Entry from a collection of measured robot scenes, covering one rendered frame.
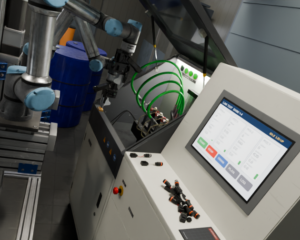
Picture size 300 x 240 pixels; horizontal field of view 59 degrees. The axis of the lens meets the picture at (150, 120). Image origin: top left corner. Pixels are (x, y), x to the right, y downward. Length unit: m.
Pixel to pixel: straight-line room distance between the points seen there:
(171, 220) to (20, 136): 0.78
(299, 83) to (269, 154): 2.21
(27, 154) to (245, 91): 1.06
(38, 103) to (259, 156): 0.90
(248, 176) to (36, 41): 0.95
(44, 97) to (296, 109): 0.97
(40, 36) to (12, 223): 1.28
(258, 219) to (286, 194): 0.14
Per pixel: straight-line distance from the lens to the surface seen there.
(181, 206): 1.14
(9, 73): 1.28
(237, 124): 1.21
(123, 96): 2.00
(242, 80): 1.29
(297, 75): 3.29
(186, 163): 1.34
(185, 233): 1.07
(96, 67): 1.64
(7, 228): 1.97
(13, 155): 1.43
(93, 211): 1.82
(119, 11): 8.48
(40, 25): 1.09
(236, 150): 1.17
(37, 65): 1.13
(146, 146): 1.44
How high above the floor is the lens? 1.65
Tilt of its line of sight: 21 degrees down
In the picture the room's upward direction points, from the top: 20 degrees clockwise
